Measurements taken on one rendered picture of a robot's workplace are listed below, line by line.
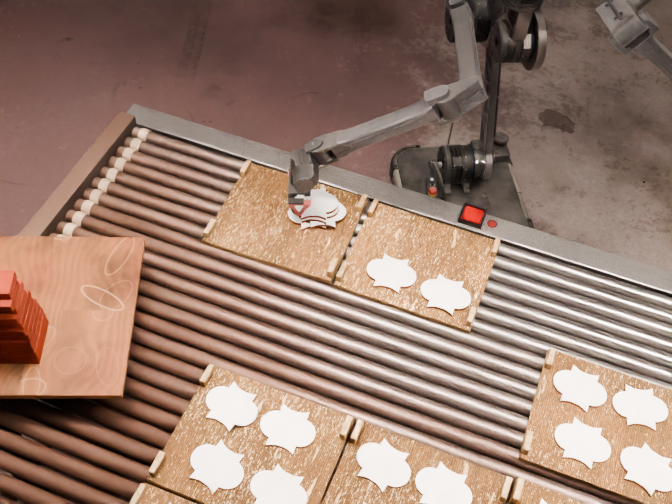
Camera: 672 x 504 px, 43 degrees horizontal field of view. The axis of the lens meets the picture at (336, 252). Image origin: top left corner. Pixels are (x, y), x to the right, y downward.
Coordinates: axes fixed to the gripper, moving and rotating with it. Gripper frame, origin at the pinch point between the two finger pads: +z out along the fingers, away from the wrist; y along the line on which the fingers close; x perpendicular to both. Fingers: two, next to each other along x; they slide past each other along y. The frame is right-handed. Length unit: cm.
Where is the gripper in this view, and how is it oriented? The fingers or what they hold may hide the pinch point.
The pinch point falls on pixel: (298, 201)
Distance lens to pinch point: 258.7
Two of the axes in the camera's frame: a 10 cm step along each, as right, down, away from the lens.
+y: 0.4, 7.8, -6.3
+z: -0.6, 6.3, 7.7
